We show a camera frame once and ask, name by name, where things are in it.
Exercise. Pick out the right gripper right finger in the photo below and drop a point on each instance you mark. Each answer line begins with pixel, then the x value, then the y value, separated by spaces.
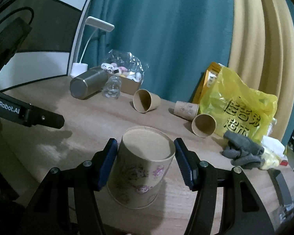
pixel 242 211

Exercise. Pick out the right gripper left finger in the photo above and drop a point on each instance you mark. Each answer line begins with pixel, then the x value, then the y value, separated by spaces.
pixel 64 202

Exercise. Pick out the printed paper cup front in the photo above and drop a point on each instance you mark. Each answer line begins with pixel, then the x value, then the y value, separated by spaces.
pixel 144 157

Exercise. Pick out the printed paper cup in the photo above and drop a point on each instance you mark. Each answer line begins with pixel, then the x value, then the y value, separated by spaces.
pixel 144 157
pixel 186 110

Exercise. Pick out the brown paper cup right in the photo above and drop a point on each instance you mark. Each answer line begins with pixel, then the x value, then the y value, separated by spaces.
pixel 203 125

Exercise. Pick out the brown paper cup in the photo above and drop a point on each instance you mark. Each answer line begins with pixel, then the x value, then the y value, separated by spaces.
pixel 145 101
pixel 203 125

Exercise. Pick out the printed paper cup rear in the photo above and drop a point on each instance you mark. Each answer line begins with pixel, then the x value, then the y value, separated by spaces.
pixel 186 110

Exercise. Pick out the brown paper cup left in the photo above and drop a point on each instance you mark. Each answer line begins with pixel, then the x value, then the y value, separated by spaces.
pixel 145 101

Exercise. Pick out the grey cloth glove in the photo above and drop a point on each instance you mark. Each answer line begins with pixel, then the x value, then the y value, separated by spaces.
pixel 242 151

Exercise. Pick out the white crumpled tissue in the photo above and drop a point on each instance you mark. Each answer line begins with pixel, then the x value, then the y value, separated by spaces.
pixel 273 154

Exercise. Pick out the grey metal tumbler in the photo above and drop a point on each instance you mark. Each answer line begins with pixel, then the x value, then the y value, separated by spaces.
pixel 88 83

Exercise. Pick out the yellow plastic shopping bag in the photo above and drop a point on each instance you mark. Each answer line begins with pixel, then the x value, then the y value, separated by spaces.
pixel 237 107

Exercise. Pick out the brown cardboard box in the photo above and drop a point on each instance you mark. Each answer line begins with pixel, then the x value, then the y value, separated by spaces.
pixel 129 86

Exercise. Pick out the clear bag of toys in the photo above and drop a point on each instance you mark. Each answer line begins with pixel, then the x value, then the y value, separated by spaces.
pixel 125 64

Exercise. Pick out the orange paper package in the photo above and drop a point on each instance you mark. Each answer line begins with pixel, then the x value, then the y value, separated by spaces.
pixel 206 81

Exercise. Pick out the beige yellow curtain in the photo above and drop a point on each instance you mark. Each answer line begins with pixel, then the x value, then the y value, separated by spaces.
pixel 262 52

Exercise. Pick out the teal curtain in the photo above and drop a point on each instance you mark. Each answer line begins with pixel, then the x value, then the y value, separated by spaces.
pixel 177 38

